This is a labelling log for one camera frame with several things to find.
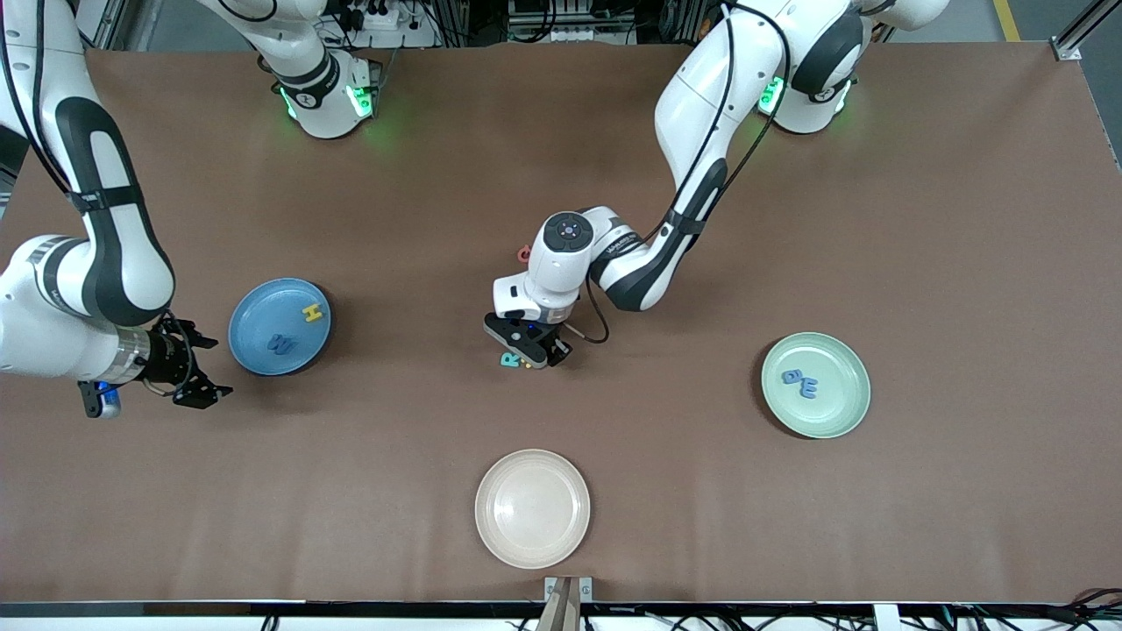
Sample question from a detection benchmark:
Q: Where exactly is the blue plate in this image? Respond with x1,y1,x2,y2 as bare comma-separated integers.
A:
228,278,332,377

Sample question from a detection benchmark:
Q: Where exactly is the beige plate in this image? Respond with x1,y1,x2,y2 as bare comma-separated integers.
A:
474,449,592,570

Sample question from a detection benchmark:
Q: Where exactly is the green plate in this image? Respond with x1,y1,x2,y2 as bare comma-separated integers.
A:
761,332,872,439

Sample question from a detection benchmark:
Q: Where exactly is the brown table cover sheet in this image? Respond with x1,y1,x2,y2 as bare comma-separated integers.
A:
0,42,1122,606

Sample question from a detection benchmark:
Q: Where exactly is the black table edge strip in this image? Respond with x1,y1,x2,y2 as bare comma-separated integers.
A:
0,599,1122,620

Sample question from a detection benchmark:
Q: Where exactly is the black equipment rack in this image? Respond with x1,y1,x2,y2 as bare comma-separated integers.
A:
504,0,693,46

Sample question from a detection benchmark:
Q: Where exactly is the white power strip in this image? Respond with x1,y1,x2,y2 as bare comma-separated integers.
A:
337,0,439,49

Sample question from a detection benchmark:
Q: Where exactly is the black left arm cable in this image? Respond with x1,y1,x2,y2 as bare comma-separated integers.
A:
561,280,611,344

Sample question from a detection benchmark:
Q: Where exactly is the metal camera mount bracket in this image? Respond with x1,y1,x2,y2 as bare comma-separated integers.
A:
544,576,593,631

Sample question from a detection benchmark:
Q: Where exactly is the aluminium frame profile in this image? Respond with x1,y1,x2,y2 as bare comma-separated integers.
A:
1052,0,1122,62

